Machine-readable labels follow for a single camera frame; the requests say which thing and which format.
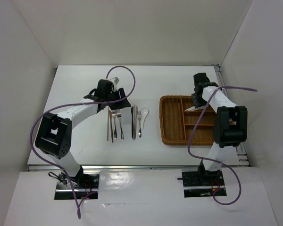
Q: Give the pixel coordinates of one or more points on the steel fork right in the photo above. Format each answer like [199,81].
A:
[139,117]

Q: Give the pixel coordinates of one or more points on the steel fork left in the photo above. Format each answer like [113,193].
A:
[114,117]

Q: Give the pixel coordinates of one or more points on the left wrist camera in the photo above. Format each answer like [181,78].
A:
[114,80]

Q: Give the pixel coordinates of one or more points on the wicker cutlery tray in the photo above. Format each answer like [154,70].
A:
[176,125]

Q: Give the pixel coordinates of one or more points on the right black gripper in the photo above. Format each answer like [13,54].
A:
[196,103]

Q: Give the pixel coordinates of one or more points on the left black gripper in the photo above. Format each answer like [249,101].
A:
[120,104]

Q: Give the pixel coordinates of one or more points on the silver knife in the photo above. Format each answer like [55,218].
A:
[135,112]

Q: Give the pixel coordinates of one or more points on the copper chopstick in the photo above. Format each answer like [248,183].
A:
[111,126]

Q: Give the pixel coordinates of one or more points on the aluminium rail front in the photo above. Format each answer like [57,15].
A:
[115,167]

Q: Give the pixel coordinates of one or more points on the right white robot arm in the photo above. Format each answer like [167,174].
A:
[230,126]

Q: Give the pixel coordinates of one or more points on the white ceramic spoon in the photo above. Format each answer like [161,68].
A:
[191,108]
[144,113]

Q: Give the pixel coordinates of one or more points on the aluminium rail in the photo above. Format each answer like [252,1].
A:
[241,152]
[115,167]

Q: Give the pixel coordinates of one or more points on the aluminium rail right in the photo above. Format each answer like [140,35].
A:
[241,152]

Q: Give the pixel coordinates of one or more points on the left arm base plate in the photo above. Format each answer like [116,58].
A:
[87,189]

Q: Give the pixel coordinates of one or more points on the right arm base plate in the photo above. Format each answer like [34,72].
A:
[194,186]

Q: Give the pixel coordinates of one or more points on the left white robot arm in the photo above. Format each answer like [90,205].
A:
[55,131]

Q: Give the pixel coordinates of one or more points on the steel fork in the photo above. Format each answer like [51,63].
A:
[119,116]
[114,117]
[139,117]

